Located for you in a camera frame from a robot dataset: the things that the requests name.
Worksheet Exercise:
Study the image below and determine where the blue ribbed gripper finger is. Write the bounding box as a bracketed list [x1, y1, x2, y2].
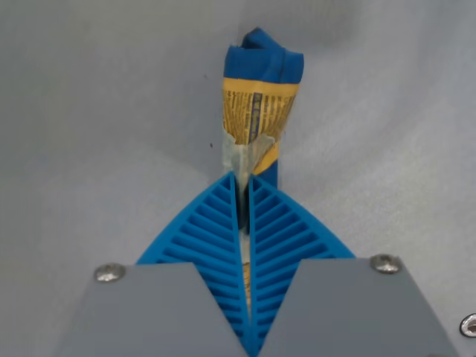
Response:
[248, 176, 457, 357]
[48, 171, 258, 357]

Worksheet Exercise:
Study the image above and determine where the blue bag with yellow label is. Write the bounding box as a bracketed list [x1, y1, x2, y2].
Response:
[221, 25, 306, 312]

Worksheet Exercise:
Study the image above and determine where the silver washer bolt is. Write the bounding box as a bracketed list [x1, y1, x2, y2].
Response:
[459, 313, 476, 339]

